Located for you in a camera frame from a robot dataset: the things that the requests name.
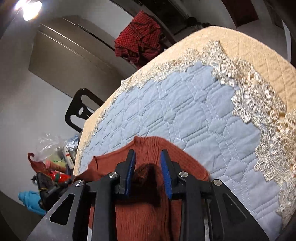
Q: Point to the clear plastic bag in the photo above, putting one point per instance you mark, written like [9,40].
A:
[50,147]

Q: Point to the black chair behind table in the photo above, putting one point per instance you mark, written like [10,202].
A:
[79,109]

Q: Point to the red plaid shirt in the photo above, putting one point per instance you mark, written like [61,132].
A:
[139,42]

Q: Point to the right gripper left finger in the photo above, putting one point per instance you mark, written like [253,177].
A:
[68,219]

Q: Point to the white medicine box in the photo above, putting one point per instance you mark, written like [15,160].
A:
[68,158]

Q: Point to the quilted blue beige table cover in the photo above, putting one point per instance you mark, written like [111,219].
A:
[224,98]

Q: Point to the red gift bag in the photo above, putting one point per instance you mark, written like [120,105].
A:
[37,166]

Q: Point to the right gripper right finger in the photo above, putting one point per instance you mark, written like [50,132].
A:
[209,209]

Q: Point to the rust red knit sweater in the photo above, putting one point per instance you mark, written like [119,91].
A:
[147,214]

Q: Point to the red reindeer bottle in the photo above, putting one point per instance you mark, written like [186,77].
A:
[59,177]

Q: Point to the blue thermos jug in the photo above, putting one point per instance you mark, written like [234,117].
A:
[31,199]

